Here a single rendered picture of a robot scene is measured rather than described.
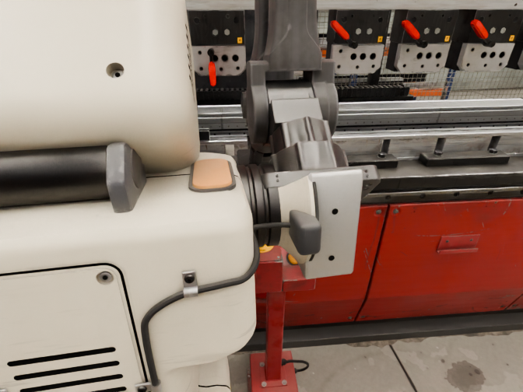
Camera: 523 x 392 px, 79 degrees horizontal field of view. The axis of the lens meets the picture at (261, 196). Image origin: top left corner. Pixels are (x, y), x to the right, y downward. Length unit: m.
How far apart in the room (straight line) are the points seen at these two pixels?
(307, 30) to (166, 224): 0.27
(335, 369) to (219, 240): 1.42
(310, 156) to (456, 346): 1.61
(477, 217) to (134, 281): 1.27
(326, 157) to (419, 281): 1.20
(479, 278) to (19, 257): 1.56
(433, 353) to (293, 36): 1.59
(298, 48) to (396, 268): 1.11
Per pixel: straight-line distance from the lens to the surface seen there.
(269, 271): 0.87
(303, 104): 0.37
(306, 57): 0.39
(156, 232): 0.21
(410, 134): 1.22
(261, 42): 0.50
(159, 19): 0.25
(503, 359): 1.92
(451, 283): 1.57
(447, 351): 1.82
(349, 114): 1.39
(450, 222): 1.33
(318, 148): 0.32
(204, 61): 0.99
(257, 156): 0.61
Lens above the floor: 1.35
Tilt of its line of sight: 31 degrees down
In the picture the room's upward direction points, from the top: straight up
